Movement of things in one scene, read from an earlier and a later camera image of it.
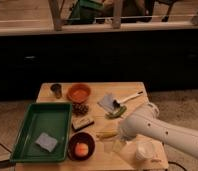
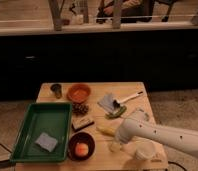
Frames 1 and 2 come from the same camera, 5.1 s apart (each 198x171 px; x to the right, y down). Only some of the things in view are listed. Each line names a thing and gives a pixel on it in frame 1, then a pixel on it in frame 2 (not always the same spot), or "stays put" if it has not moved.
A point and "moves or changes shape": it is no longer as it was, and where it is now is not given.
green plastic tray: [46, 134] stays put
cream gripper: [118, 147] → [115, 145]
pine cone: [80, 109] stays put
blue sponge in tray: [46, 141] stays put
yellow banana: [106, 133] moves or changes shape
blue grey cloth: [107, 102] stays put
